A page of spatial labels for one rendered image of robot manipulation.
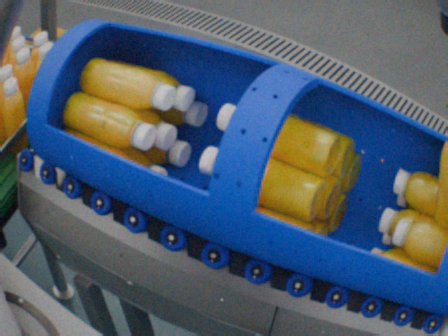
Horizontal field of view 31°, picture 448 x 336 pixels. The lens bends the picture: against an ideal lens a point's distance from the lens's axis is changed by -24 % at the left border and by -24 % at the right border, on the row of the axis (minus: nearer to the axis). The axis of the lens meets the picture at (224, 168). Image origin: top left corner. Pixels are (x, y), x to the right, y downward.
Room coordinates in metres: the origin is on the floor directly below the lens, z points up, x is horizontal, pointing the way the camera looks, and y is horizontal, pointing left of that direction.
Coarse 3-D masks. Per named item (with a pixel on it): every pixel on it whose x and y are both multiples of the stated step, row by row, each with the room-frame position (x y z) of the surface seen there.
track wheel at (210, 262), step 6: (210, 246) 1.03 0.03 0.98; (216, 246) 1.03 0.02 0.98; (222, 246) 1.02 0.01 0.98; (204, 252) 1.03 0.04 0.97; (210, 252) 1.02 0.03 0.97; (216, 252) 1.02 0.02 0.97; (222, 252) 1.02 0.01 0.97; (228, 252) 1.02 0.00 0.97; (204, 258) 1.02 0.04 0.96; (210, 258) 1.02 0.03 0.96; (216, 258) 1.01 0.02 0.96; (222, 258) 1.01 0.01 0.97; (228, 258) 1.01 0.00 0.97; (210, 264) 1.01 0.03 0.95; (216, 264) 1.01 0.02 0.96; (222, 264) 1.00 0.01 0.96
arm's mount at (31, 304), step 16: (0, 256) 0.89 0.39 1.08; (0, 272) 0.86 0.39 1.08; (16, 272) 0.86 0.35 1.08; (16, 288) 0.82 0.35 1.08; (32, 288) 0.83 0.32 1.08; (16, 304) 0.79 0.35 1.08; (32, 304) 0.79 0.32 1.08; (48, 304) 0.80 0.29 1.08; (16, 320) 0.75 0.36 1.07; (32, 320) 0.76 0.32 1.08; (48, 320) 0.76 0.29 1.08; (64, 320) 0.76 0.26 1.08; (80, 320) 0.77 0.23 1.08
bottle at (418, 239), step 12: (408, 228) 0.88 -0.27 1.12; (420, 228) 0.86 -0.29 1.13; (432, 228) 0.86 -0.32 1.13; (444, 228) 0.85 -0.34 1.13; (408, 240) 0.86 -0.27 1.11; (420, 240) 0.84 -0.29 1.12; (432, 240) 0.83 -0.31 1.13; (444, 240) 0.83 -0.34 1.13; (408, 252) 0.85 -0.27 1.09; (420, 252) 0.83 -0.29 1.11; (432, 252) 0.82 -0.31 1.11; (444, 252) 0.81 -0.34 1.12; (432, 264) 0.81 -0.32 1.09
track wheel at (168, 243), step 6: (168, 228) 1.07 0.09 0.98; (174, 228) 1.07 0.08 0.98; (162, 234) 1.07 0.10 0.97; (168, 234) 1.07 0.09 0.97; (174, 234) 1.06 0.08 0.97; (180, 234) 1.06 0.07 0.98; (186, 234) 1.06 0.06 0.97; (162, 240) 1.06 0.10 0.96; (168, 240) 1.06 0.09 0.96; (174, 240) 1.06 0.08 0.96; (180, 240) 1.05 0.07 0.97; (186, 240) 1.05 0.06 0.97; (168, 246) 1.05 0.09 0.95; (174, 246) 1.05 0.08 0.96; (180, 246) 1.05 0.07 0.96
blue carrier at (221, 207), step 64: (64, 64) 1.23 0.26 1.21; (192, 64) 1.32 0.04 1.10; (256, 64) 1.23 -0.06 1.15; (64, 128) 1.29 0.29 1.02; (192, 128) 1.28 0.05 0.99; (256, 128) 1.01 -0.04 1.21; (384, 128) 1.11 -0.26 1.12; (128, 192) 1.06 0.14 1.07; (192, 192) 0.99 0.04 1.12; (256, 192) 0.96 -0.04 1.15; (384, 192) 1.08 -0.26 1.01; (256, 256) 0.95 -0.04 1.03; (320, 256) 0.88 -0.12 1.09
